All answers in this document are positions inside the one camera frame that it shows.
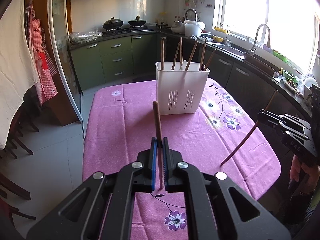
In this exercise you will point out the black wok with lid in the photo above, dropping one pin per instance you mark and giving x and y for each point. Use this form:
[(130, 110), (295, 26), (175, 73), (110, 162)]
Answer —
[(137, 22)]

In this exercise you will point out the yellow bowl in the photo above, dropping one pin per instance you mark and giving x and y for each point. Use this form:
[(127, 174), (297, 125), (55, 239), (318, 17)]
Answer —
[(217, 39)]

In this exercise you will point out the glass sliding door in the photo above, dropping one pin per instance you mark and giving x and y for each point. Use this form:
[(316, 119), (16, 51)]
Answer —
[(66, 77)]

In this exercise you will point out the plastic bag on counter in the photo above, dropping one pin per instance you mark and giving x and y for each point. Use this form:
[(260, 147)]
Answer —
[(83, 37)]

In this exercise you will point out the white plastic container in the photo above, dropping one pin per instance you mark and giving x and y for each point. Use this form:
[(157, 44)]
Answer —
[(193, 28)]

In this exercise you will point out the brown bamboo chopstick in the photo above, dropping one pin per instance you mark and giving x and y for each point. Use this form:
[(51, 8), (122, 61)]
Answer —
[(158, 129), (249, 133), (202, 55), (209, 60)]

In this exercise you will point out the white hanging cloth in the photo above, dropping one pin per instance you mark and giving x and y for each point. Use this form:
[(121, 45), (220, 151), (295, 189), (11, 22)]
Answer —
[(18, 72)]

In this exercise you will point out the red checkered apron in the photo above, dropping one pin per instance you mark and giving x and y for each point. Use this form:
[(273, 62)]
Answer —
[(44, 65)]

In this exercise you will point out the small steel faucet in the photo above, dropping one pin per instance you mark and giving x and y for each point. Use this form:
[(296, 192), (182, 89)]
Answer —
[(227, 42)]

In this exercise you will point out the steel sink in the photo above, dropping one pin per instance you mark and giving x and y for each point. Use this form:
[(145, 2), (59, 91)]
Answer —
[(231, 50)]

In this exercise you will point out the pink floral tablecloth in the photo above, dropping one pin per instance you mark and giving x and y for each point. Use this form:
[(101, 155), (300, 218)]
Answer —
[(121, 124)]

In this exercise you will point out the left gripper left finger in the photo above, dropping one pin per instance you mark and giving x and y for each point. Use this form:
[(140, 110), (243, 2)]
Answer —
[(102, 206)]

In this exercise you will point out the white plastic utensil holder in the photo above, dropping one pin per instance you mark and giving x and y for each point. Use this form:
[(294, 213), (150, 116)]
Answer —
[(179, 92)]

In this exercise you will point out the green lower cabinets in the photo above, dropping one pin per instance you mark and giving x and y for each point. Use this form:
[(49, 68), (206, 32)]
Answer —
[(114, 59)]

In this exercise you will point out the dark lower cabinets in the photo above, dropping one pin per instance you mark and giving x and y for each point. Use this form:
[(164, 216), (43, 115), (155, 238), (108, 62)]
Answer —
[(252, 89)]

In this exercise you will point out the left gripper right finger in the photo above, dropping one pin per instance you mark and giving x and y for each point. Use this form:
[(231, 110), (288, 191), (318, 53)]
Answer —
[(217, 208)]

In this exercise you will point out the clear plastic spoon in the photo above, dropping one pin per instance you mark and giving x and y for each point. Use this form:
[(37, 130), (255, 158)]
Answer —
[(184, 64)]

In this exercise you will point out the right human hand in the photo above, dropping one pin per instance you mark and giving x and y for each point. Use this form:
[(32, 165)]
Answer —
[(309, 176)]

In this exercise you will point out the light wooden chopstick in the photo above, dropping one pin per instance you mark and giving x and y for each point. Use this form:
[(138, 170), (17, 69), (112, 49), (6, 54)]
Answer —
[(162, 54), (181, 53), (175, 58), (191, 56)]

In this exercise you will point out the black lidded pot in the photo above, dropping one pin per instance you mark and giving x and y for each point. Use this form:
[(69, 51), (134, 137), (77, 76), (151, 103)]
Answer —
[(113, 23)]

